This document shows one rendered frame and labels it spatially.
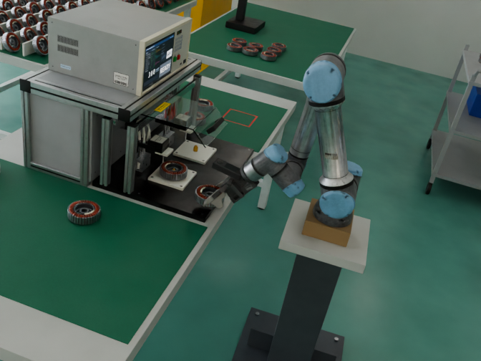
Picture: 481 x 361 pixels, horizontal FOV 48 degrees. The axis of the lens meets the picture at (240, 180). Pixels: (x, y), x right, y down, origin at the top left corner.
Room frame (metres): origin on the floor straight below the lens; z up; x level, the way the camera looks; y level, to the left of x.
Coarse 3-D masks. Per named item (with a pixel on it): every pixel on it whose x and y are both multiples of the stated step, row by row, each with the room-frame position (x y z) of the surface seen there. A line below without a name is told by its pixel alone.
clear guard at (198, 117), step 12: (168, 96) 1.98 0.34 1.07; (168, 108) 1.86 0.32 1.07; (180, 108) 1.88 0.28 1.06; (192, 108) 1.91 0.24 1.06; (204, 108) 1.93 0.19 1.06; (216, 108) 1.96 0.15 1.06; (168, 120) 1.76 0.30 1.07; (180, 120) 1.78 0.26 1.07; (192, 120) 1.80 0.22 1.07; (204, 120) 1.83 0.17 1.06; (204, 132) 1.77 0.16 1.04; (216, 132) 1.84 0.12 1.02; (204, 144) 1.72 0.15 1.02
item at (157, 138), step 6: (150, 138) 1.87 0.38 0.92; (156, 138) 1.88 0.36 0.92; (162, 138) 1.89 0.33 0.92; (168, 138) 1.90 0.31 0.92; (138, 144) 1.86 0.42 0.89; (144, 144) 1.86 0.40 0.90; (150, 144) 1.85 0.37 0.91; (156, 144) 1.85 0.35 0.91; (162, 144) 1.84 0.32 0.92; (168, 144) 1.90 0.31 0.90; (138, 150) 1.87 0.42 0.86; (144, 150) 1.91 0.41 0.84; (156, 150) 1.84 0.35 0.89; (162, 150) 1.85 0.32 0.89; (168, 150) 1.87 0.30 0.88; (138, 156) 1.87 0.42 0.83
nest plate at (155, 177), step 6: (156, 174) 1.84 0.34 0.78; (192, 174) 1.89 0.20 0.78; (156, 180) 1.80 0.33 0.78; (162, 180) 1.80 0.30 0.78; (168, 180) 1.81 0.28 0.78; (174, 180) 1.82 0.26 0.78; (180, 180) 1.83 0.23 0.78; (186, 180) 1.83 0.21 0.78; (174, 186) 1.78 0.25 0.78; (180, 186) 1.78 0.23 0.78
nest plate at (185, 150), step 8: (184, 144) 2.14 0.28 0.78; (192, 144) 2.15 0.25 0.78; (200, 144) 2.17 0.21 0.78; (176, 152) 2.05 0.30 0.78; (184, 152) 2.07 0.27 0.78; (192, 152) 2.08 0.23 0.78; (200, 152) 2.10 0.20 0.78; (208, 152) 2.11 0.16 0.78; (192, 160) 2.02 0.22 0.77; (200, 160) 2.02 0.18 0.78
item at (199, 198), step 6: (198, 186) 1.72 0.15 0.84; (204, 186) 1.73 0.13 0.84; (210, 186) 1.73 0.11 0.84; (216, 186) 1.74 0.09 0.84; (198, 192) 1.68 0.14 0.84; (204, 192) 1.72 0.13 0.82; (210, 192) 1.71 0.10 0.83; (198, 198) 1.65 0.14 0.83; (204, 198) 1.65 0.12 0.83; (210, 204) 1.65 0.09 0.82
